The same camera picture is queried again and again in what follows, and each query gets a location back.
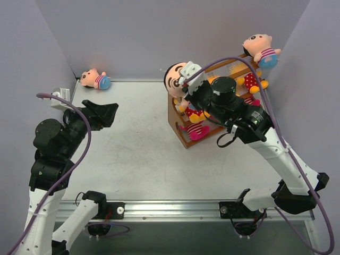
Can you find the white pink plush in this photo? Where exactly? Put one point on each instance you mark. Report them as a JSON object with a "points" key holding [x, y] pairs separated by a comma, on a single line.
{"points": [[196, 131], [252, 101]]}

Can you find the aluminium table edge rail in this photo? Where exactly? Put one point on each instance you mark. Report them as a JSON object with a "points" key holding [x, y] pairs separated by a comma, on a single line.
{"points": [[170, 211]]}

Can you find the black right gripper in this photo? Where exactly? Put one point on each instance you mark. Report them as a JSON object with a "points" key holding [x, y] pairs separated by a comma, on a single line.
{"points": [[193, 93]]}

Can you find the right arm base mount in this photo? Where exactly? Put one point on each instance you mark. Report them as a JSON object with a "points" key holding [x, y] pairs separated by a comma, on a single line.
{"points": [[235, 209]]}

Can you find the black hair boy plush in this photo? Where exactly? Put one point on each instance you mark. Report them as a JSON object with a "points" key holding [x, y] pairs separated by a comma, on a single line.
{"points": [[171, 83]]}

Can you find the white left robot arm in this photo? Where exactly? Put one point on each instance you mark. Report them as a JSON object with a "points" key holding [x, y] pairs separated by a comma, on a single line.
{"points": [[48, 182]]}

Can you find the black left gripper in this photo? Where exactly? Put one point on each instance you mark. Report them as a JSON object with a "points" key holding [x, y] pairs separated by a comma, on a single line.
{"points": [[92, 117]]}

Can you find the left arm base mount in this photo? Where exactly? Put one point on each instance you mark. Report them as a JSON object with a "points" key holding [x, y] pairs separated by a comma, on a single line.
{"points": [[115, 210]]}

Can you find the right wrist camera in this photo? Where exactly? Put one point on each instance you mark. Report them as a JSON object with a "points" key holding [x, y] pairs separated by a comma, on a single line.
{"points": [[191, 78]]}

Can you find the wooden toy shelf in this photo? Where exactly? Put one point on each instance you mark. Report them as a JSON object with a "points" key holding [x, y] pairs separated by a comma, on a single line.
{"points": [[177, 118]]}

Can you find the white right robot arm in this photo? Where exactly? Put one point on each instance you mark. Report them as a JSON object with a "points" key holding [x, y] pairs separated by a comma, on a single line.
{"points": [[254, 127]]}

